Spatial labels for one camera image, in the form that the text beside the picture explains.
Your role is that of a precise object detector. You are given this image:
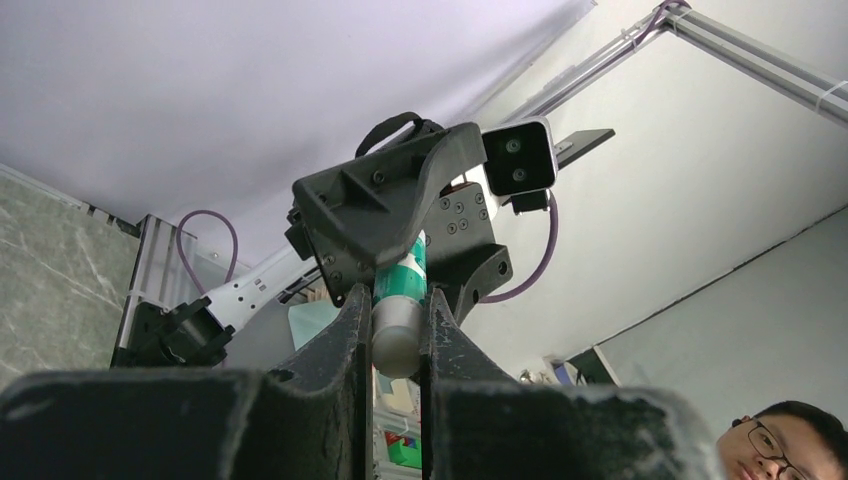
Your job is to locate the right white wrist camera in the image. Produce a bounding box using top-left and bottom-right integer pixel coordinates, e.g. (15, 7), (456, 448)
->
(481, 116), (616, 215)

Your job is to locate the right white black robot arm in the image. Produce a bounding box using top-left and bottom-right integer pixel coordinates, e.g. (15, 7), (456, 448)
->
(112, 120), (512, 368)

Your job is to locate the person with glasses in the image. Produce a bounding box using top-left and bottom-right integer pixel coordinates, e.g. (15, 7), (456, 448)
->
(716, 400), (847, 480)

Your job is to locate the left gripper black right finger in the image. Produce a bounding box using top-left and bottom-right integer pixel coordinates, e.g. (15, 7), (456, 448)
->
(419, 289), (723, 479)

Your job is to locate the green white glue stick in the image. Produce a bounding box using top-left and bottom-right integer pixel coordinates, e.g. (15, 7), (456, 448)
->
(372, 231), (428, 379)

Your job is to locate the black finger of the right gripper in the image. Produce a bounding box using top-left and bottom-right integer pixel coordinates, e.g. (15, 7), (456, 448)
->
(430, 244), (513, 325)
(291, 122), (486, 268)

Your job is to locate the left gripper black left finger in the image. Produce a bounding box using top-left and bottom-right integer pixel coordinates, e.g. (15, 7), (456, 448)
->
(1, 285), (373, 479)

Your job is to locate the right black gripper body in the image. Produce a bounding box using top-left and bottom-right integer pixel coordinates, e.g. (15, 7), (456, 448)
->
(284, 182), (497, 306)

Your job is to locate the aluminium rail frame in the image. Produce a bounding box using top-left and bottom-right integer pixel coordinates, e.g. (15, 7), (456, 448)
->
(101, 1), (847, 350)

